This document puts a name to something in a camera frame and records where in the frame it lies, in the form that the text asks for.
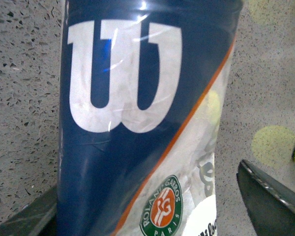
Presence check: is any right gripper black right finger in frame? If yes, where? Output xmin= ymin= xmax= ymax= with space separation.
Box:
xmin=236 ymin=159 xmax=295 ymax=236

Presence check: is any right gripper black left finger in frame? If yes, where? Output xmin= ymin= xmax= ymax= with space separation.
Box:
xmin=0 ymin=186 xmax=57 ymax=236

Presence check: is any clear Wilson tennis ball can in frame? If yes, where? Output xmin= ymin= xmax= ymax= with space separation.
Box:
xmin=57 ymin=0 xmax=243 ymax=236

